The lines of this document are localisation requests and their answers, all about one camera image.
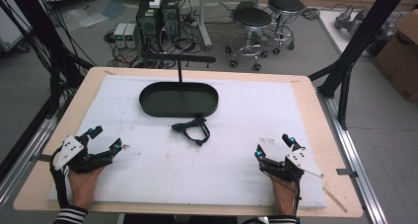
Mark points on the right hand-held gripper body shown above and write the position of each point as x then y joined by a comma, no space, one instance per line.
285,166

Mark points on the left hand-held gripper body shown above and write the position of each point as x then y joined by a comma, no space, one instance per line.
82,160

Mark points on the person's left hand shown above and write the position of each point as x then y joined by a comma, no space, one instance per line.
84,186

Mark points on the person's right hand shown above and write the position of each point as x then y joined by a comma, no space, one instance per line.
283,194

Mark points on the white foam mat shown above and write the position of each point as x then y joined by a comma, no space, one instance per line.
230,158

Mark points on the thin wooden stick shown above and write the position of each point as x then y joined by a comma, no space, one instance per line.
335,200

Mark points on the black oval tray hanger stand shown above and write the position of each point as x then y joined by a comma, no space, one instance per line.
179,97

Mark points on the grey bench power supply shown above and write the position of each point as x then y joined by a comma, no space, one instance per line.
120,35
130,36

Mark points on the black computer tower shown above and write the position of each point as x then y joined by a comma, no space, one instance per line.
170,18
148,23

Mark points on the large black round stool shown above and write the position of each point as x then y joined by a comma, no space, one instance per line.
251,23

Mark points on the small black round stool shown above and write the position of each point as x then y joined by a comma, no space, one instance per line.
285,7

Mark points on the brown cardboard box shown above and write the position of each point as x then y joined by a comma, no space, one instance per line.
399,56

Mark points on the grey machine part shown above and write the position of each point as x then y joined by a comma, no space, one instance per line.
363,20

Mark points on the grey table leg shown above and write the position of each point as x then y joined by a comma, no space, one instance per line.
203,23

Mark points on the white box on tower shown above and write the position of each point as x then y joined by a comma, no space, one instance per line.
155,1

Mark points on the aluminium side rail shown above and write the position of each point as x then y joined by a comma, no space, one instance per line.
26,158
353,158

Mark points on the black metal frame post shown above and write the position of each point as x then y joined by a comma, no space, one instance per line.
358,39
46,36

